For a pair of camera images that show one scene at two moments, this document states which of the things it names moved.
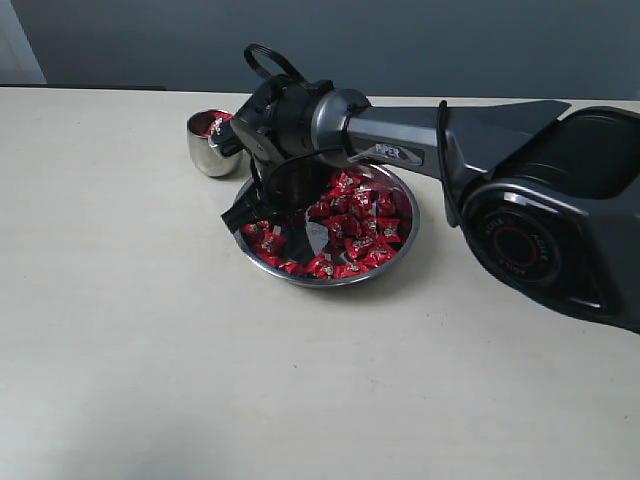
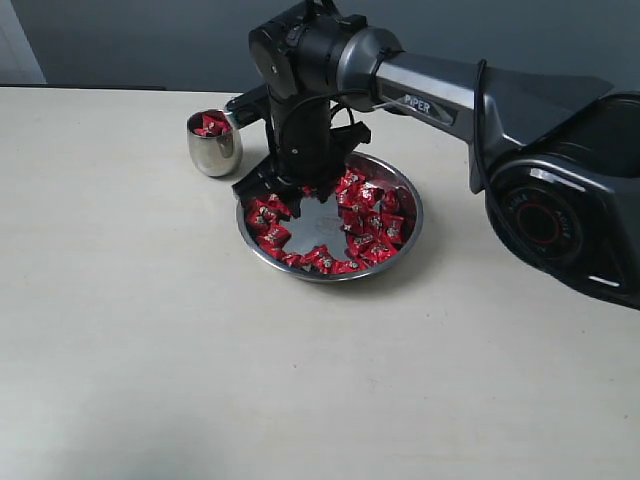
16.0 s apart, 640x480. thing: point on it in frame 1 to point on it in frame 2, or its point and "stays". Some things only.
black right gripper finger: [296, 238] to [293, 198]
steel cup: [206, 159] stays
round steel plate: [362, 233] stays
